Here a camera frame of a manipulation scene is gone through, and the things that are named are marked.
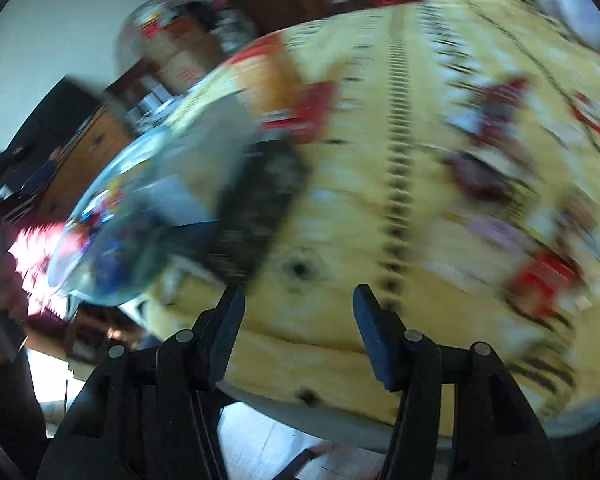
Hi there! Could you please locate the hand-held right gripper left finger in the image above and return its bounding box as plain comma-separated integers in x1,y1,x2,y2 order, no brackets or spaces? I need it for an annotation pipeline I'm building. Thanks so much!
37,285,246,480

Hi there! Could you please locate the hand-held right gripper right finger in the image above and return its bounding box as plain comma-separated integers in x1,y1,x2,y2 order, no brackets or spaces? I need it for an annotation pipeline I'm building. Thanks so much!
352,283,565,480

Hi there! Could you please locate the clear blue plastic container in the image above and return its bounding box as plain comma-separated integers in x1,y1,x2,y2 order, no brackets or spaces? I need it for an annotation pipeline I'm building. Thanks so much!
47,122,261,307

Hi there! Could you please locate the heap of mixed snack wrappers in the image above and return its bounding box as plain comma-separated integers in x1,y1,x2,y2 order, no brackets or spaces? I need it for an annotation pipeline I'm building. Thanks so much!
442,72,600,321

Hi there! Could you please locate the person's left hand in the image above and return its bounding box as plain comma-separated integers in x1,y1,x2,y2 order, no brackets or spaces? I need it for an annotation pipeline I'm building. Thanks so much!
0,240,31,358

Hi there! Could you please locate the shiny red wrapper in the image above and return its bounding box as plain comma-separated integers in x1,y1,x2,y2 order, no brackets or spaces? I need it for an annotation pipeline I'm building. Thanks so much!
7,221,83,322

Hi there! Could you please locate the wooden cabinet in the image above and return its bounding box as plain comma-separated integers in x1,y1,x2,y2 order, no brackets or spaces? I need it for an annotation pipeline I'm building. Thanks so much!
32,102,148,226

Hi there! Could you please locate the black flat screen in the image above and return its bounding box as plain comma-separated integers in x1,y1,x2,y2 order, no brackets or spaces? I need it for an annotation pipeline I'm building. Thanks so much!
7,77,106,161

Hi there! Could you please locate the yellow patterned bed sheet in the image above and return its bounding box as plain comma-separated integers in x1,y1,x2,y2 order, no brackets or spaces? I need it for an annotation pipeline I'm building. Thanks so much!
142,0,600,438

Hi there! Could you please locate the black printed box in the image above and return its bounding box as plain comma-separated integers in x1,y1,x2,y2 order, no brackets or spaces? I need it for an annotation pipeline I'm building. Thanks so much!
214,139,312,288

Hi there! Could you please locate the silver white box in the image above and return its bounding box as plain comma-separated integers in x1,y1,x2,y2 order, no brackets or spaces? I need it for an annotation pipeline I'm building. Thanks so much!
167,94,261,221

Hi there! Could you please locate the stack of cardboard boxes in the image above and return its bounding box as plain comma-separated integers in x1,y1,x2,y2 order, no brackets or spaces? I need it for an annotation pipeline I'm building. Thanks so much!
115,0,231,96

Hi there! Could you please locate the flat red box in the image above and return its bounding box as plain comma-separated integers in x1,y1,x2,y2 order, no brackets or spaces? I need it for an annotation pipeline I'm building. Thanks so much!
260,80,342,145

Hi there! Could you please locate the red orange carton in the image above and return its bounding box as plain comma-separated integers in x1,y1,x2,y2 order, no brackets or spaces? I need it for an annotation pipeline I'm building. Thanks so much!
224,40,306,128

